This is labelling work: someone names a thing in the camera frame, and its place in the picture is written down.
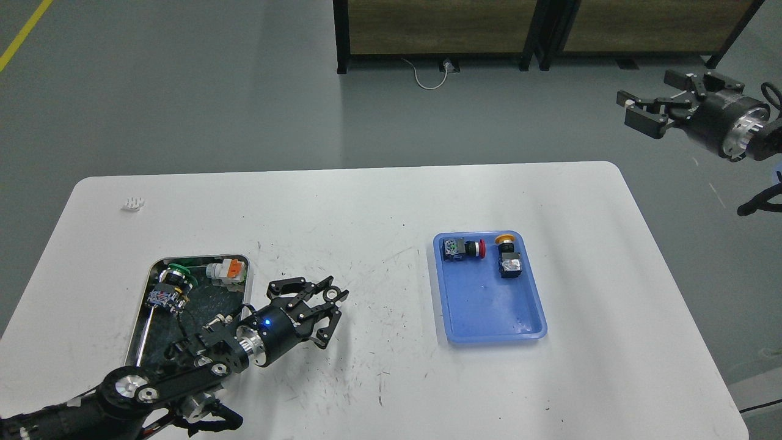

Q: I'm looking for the blue plastic tray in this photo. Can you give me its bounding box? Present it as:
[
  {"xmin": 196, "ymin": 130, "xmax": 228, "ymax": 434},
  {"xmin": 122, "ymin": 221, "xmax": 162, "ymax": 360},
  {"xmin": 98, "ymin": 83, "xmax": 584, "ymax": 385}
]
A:
[{"xmin": 432, "ymin": 229, "xmax": 548, "ymax": 345}]

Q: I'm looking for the orange white connector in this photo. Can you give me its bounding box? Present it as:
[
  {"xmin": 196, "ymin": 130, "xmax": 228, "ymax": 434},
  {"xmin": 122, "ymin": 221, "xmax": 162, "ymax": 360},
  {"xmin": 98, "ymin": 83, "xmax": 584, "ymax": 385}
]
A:
[{"xmin": 205, "ymin": 258, "xmax": 247, "ymax": 288}]

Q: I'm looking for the black gear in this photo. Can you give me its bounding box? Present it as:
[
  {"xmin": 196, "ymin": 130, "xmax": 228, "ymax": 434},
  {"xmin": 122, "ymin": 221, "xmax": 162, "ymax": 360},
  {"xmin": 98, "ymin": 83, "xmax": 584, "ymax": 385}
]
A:
[{"xmin": 323, "ymin": 287, "xmax": 343, "ymax": 303}]

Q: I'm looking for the yellow push button switch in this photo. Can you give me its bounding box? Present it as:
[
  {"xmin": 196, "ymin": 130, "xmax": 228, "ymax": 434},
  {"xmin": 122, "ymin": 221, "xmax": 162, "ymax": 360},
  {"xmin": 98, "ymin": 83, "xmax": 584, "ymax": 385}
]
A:
[{"xmin": 495, "ymin": 233, "xmax": 524, "ymax": 279}]

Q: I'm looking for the red push button switch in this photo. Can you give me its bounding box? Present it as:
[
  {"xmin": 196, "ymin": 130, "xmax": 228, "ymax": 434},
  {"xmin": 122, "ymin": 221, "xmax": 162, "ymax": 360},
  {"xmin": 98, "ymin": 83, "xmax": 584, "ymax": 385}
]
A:
[{"xmin": 441, "ymin": 237, "xmax": 487, "ymax": 262}]

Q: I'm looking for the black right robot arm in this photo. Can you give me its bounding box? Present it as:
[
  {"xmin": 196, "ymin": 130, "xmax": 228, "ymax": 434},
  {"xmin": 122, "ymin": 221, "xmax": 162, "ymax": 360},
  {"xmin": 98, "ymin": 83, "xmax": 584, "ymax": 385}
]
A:
[{"xmin": 616, "ymin": 70, "xmax": 781, "ymax": 163}]

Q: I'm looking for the right wooden cabinet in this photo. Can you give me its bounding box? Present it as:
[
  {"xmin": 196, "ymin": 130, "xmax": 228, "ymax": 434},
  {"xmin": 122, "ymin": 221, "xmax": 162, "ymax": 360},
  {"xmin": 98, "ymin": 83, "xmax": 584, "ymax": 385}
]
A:
[{"xmin": 536, "ymin": 1, "xmax": 762, "ymax": 72}]

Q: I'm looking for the left wooden cabinet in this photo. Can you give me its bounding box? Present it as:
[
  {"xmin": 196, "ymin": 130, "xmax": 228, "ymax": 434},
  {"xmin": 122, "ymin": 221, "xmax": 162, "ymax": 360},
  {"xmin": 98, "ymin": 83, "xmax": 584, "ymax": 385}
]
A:
[{"xmin": 332, "ymin": 1, "xmax": 551, "ymax": 75}]

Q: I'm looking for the small white plastic clip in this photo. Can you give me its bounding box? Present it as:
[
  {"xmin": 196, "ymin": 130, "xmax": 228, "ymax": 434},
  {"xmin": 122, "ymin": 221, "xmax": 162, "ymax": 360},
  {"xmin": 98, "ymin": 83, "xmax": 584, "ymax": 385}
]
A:
[{"xmin": 121, "ymin": 197, "xmax": 146, "ymax": 213}]

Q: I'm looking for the silver metal tray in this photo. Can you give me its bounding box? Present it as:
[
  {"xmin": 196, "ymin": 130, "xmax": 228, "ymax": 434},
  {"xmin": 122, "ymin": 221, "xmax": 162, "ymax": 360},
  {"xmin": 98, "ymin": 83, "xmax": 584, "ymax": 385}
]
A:
[{"xmin": 115, "ymin": 254, "xmax": 252, "ymax": 398}]

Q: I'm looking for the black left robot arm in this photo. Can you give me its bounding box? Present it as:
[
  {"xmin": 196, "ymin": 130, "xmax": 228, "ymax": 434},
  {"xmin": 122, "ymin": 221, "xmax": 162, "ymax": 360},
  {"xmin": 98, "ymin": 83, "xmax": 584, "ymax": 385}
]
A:
[{"xmin": 2, "ymin": 276, "xmax": 349, "ymax": 439}]

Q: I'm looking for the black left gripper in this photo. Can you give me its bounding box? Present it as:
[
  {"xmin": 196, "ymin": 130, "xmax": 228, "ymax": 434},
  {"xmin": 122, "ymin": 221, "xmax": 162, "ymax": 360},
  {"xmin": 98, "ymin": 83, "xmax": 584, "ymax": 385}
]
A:
[{"xmin": 238, "ymin": 276, "xmax": 349, "ymax": 367}]

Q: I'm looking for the white cable on floor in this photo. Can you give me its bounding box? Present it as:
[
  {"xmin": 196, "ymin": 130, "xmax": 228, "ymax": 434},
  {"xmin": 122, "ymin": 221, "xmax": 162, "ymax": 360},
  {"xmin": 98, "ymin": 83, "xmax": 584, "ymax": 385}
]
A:
[{"xmin": 402, "ymin": 57, "xmax": 460, "ymax": 90}]

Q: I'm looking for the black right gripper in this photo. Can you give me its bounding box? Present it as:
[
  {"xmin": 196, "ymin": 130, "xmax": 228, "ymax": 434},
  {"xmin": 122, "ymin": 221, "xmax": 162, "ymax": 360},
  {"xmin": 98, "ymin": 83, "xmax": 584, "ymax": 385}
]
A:
[{"xmin": 616, "ymin": 69, "xmax": 777, "ymax": 161}]

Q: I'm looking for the green push button switch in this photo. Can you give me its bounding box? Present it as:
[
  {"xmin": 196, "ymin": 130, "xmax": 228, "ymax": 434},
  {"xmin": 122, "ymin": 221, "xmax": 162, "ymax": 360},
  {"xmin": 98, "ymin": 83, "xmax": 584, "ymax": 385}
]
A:
[{"xmin": 146, "ymin": 263, "xmax": 198, "ymax": 315}]

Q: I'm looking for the wooden cabinet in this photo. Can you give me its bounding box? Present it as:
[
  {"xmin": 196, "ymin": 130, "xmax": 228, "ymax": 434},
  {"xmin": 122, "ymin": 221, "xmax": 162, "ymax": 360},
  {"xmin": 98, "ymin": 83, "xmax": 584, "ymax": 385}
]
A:
[
  {"xmin": 536, "ymin": 1, "xmax": 762, "ymax": 72},
  {"xmin": 332, "ymin": 1, "xmax": 551, "ymax": 75}
]

